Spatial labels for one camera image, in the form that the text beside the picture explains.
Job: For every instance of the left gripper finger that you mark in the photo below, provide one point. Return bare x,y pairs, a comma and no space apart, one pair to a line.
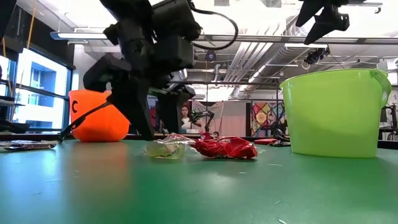
169,112
133,105

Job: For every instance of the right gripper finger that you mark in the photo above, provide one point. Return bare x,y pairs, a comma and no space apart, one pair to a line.
309,9
329,23

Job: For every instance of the red candy bar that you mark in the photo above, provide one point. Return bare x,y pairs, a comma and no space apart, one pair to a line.
265,141
227,147
205,136

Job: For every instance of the brown candy bar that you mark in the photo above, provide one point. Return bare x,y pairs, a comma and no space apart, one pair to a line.
18,143
34,147
6,141
281,143

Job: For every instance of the black background robot arm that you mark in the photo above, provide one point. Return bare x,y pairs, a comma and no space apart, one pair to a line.
206,114

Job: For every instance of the clear gummy candy packet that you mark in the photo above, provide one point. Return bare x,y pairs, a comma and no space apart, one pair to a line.
177,137

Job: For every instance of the orange plastic halloween bucket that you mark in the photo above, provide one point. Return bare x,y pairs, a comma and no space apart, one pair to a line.
99,127

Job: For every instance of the person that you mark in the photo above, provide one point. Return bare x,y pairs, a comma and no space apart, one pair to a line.
185,121

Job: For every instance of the clear packet green gummies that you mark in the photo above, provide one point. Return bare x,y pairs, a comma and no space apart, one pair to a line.
164,150

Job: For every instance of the long ceiling light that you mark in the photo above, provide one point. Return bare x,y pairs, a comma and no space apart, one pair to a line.
81,35
264,38

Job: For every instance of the white hanging cloth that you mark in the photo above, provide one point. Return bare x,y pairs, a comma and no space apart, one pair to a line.
230,118

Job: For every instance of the round black ceiling device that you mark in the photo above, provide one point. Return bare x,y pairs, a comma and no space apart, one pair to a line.
211,55

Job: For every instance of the silver ventilation ducts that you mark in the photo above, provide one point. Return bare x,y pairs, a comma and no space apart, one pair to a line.
248,59

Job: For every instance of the green table mat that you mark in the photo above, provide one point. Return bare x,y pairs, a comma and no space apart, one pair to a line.
199,193

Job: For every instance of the large window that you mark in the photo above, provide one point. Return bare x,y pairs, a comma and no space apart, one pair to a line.
40,102

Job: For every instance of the lime green plastic bucket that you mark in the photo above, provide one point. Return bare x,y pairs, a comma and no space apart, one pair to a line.
335,118

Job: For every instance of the colourful patchwork quilt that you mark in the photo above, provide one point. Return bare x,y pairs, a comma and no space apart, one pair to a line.
264,118

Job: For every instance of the black equipment rack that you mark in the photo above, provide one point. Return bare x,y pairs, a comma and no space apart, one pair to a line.
390,119

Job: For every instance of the black hanging camera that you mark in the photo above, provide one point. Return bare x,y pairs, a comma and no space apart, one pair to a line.
314,57

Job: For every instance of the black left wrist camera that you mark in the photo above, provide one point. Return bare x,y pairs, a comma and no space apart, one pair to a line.
174,51

